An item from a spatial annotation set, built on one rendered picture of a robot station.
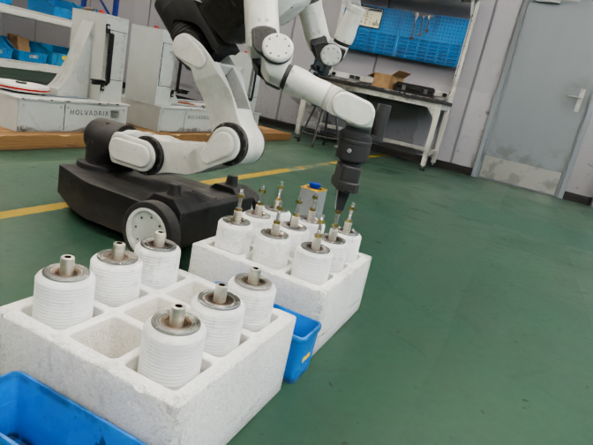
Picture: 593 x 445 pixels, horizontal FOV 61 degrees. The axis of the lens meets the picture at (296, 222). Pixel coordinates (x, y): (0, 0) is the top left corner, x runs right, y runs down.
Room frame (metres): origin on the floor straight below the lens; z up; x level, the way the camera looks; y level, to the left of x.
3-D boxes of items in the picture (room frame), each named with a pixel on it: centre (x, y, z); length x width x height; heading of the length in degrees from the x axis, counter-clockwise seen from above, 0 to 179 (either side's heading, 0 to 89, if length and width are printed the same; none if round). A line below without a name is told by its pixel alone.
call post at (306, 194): (1.66, -0.03, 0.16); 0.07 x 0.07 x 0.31; 68
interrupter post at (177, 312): (0.69, 0.15, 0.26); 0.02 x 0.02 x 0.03
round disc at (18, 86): (2.93, 1.74, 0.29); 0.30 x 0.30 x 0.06
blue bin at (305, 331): (1.08, 0.05, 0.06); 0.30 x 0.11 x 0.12; 67
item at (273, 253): (1.25, 0.05, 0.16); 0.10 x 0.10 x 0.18
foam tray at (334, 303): (1.36, 0.00, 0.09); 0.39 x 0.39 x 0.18; 68
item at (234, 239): (1.29, 0.16, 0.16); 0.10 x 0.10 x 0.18
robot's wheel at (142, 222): (1.49, 0.44, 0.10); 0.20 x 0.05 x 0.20; 68
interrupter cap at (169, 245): (1.00, 0.28, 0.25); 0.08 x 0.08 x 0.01
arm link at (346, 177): (1.31, -0.10, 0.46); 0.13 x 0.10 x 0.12; 11
